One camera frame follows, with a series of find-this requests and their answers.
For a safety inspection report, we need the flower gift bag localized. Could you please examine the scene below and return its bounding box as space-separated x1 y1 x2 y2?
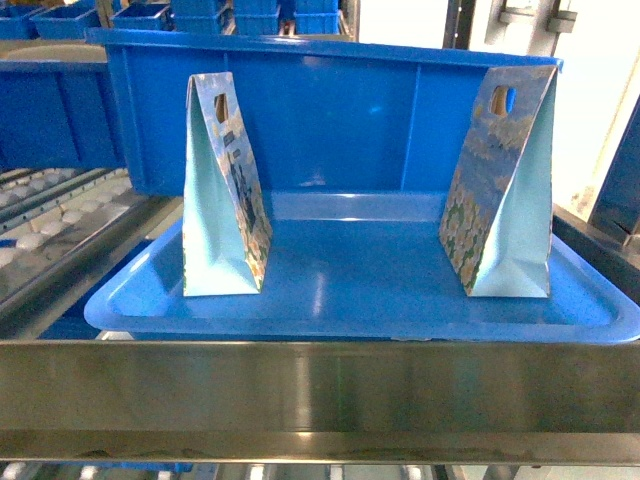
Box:
438 66 558 298
182 72 273 297

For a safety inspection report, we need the white roller conveyor track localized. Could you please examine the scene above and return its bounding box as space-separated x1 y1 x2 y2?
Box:
1 168 132 267

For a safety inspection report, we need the blue plastic tray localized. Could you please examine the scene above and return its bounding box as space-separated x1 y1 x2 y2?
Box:
84 192 639 344

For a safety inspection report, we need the large blue plastic crate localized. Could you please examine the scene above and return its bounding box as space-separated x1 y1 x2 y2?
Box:
87 28 541 196

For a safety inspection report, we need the blue crate at left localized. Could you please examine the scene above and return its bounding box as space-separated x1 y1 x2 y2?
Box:
1 60 125 169

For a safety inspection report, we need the stainless steel shelf rail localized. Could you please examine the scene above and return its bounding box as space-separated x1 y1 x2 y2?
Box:
1 341 639 465

